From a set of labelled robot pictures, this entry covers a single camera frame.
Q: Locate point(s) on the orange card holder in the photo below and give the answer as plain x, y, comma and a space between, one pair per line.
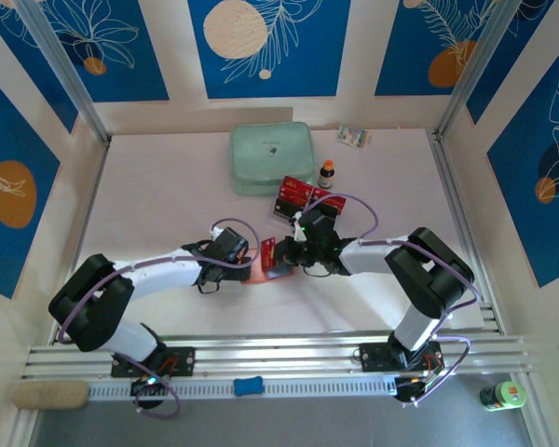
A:
256, 275

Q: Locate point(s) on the red VIP card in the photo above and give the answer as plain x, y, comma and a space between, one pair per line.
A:
268, 253
292, 193
337, 202
298, 182

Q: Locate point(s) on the red and black card packs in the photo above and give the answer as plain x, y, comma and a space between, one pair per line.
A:
275, 220

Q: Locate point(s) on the black VIP card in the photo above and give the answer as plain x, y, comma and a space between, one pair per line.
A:
284, 209

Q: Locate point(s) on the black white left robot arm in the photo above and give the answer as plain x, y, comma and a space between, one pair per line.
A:
102, 321

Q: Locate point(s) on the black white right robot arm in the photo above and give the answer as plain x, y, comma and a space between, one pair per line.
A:
428, 279

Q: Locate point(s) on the small brown bottle orange cap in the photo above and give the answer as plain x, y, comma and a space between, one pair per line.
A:
326, 179

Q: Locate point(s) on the mint green zipper pouch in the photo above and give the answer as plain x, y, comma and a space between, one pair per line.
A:
265, 153

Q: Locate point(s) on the blue bone-shaped piece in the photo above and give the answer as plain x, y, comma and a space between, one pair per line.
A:
248, 386

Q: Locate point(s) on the small printed sachet packet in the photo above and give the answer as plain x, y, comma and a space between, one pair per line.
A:
354, 136

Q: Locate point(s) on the beige oblong pad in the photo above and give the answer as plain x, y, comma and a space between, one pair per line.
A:
51, 395

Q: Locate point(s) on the green tape roll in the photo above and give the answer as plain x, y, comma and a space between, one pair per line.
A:
505, 396

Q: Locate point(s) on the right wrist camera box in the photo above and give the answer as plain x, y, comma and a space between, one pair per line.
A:
319, 223

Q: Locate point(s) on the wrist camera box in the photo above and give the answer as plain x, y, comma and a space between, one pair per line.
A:
230, 244
319, 223

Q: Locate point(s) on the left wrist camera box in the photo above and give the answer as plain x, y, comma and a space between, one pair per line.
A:
230, 244

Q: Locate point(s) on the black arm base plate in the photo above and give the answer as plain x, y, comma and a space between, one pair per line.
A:
181, 361
372, 356

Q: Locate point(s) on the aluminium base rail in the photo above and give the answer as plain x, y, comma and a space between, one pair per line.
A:
279, 358

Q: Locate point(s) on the aluminium frame post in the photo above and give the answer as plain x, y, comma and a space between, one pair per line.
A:
471, 70
65, 70

